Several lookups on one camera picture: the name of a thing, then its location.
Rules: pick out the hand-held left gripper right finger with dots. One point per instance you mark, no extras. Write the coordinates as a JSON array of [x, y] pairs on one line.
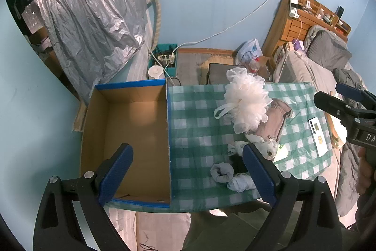
[[258, 174]]

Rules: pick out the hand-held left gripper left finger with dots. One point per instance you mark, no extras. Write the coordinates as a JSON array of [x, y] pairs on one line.
[[116, 174]]

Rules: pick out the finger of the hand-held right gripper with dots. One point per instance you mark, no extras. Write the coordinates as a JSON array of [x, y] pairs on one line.
[[332, 105], [349, 91]]

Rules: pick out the white patterned cloth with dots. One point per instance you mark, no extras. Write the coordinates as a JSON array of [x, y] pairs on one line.
[[239, 184]]

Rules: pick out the white plastic bag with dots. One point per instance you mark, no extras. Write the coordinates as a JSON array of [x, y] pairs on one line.
[[265, 148]]

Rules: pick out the pale blue sock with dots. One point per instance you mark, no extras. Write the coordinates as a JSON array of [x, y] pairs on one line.
[[221, 173]]

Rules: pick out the blue-edged cardboard box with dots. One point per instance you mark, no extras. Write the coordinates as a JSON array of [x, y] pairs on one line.
[[132, 121]]

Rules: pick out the beige knitted sock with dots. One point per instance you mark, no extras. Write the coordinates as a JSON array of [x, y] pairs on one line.
[[276, 118]]

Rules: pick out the white mesh bath loofah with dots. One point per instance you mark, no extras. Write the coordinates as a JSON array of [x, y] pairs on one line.
[[246, 101]]

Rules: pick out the person's right hand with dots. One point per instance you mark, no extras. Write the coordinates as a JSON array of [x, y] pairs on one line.
[[365, 173]]

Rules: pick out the white smartphone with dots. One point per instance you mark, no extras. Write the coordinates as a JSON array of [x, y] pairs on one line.
[[318, 136]]

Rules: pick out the grey quilted blanket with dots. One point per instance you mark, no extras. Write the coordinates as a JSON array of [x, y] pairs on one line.
[[348, 177]]

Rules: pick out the grey pillow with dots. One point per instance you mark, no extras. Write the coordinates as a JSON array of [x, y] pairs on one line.
[[329, 48]]

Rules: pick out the beige bed cover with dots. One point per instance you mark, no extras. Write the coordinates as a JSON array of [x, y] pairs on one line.
[[299, 68]]

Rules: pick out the flat cardboard piece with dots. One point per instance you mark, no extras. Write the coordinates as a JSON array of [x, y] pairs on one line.
[[78, 118]]

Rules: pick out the purple packet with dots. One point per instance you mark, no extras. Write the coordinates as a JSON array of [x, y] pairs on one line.
[[298, 45]]

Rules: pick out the black rectangular device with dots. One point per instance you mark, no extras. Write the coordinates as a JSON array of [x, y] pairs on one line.
[[340, 12]]

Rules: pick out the green checkered tablecloth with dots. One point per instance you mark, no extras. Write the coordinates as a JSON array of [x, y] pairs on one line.
[[194, 121]]

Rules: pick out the red-capped bottle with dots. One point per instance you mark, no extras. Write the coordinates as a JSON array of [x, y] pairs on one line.
[[255, 64]]

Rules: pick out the wooden headboard shelf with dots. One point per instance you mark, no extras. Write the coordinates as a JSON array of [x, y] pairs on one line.
[[282, 24]]

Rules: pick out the translucent plastic bag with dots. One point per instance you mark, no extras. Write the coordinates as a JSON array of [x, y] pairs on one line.
[[251, 48]]

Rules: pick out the white slim power strip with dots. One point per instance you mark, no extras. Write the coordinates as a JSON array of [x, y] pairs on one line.
[[293, 8]]

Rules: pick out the dark grey cushion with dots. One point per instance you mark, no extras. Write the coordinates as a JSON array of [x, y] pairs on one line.
[[218, 73]]

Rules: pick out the white round device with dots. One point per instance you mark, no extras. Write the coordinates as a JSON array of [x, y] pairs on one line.
[[155, 71]]

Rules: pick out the teal storage box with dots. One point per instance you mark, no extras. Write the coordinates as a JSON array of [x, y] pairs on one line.
[[170, 70]]

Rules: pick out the white multi-socket power strip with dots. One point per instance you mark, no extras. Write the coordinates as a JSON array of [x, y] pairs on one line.
[[166, 57]]

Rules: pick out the silver crinkled tarp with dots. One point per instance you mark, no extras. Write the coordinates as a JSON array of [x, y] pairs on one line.
[[88, 18]]

